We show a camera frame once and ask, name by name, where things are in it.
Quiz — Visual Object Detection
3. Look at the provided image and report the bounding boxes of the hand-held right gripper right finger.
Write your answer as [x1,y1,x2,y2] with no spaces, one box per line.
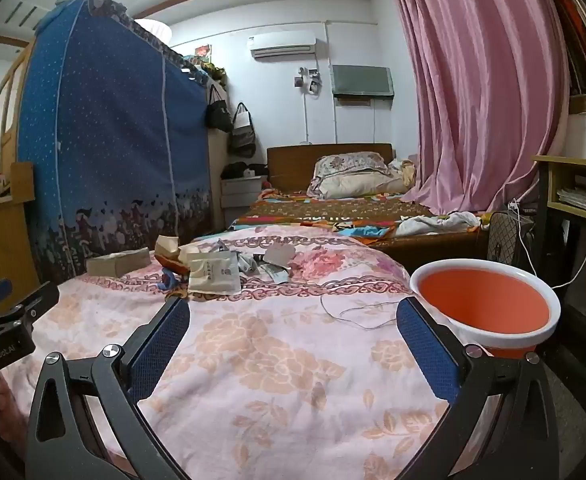
[395,296,562,480]

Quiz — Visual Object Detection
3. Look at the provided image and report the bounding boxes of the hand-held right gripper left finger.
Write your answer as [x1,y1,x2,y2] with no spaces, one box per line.
[23,299,196,480]

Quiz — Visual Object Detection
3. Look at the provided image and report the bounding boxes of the orange wrapper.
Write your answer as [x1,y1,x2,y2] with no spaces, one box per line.
[155,255,190,274]

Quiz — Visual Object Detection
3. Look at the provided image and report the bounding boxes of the thin white thread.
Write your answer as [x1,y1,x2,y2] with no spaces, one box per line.
[320,292,400,331]

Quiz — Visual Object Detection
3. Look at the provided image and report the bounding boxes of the orange basin with white rim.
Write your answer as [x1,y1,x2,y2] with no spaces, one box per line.
[409,259,561,360]

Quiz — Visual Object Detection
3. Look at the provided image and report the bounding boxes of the white paper packet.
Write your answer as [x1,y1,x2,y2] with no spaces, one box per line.
[187,251,242,296]

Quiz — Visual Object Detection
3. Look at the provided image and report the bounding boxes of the beige paper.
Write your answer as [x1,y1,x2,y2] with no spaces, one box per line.
[154,235,181,262]

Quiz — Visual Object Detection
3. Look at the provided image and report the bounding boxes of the silver foil wrapper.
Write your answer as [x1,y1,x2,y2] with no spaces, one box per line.
[262,244,295,267]

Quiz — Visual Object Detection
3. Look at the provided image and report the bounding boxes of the old yellowed book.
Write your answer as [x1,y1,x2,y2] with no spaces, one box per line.
[87,249,151,278]

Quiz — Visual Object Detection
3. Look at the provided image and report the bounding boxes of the white crumpled cloth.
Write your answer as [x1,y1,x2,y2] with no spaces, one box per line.
[398,211,482,237]

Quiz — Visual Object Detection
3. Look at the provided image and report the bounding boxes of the black quilted bag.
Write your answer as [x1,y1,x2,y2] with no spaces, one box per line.
[488,210,530,267]

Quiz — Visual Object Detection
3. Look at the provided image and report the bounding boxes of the white nightstand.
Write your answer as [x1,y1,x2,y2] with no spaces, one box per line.
[220,175,270,229]

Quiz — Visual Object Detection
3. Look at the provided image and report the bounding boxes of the bed with colourful blanket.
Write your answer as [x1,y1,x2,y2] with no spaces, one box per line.
[228,189,490,242]

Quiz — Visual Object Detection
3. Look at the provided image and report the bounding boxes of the yellow cloth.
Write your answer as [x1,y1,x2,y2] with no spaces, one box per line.
[399,159,420,187]

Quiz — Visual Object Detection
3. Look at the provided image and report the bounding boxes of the beige folded quilt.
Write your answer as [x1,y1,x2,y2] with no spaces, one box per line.
[307,172,410,199]

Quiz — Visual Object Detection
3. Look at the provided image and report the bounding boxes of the black clothing pile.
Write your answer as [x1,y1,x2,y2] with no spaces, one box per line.
[221,162,270,180]

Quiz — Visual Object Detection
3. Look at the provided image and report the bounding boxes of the blue fabric wardrobe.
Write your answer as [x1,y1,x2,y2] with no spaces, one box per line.
[15,0,215,287]

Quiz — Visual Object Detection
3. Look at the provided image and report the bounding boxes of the floral pillow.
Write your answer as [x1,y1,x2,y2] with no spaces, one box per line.
[313,154,391,181]

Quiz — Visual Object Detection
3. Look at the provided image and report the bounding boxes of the wooden desk shelf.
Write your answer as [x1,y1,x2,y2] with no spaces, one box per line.
[532,154,586,288]

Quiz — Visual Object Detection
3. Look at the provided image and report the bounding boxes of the stack of papers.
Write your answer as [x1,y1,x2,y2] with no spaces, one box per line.
[556,187,586,217]

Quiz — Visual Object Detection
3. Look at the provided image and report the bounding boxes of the grey and white handbag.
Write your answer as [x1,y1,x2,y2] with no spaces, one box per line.
[228,102,258,159]

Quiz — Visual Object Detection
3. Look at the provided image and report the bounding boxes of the wooden headboard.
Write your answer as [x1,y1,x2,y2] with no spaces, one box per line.
[266,143,394,192]

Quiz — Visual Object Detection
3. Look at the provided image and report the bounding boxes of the black handbag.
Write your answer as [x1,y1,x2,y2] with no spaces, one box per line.
[206,84,234,134]

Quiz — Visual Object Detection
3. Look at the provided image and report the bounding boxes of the pink curtain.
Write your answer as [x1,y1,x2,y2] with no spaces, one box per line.
[382,0,572,214]

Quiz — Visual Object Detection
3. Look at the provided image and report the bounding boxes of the plush items on wardrobe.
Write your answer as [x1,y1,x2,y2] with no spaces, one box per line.
[193,56,230,87]

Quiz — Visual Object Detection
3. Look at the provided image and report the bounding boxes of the white ceiling lampshade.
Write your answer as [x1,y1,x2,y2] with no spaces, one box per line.
[135,17,174,47]

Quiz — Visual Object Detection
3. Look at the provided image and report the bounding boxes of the white air conditioner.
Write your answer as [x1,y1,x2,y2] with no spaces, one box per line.
[248,31,318,60]

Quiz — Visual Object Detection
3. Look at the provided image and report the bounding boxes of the white charging cable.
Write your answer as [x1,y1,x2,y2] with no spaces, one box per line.
[517,209,586,290]

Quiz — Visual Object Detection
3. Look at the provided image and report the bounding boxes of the wall television with green cover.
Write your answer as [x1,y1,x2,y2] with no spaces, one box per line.
[330,65,394,99]

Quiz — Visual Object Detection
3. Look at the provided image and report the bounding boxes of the wall hook with hanging items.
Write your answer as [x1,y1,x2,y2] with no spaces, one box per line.
[293,66,322,97]

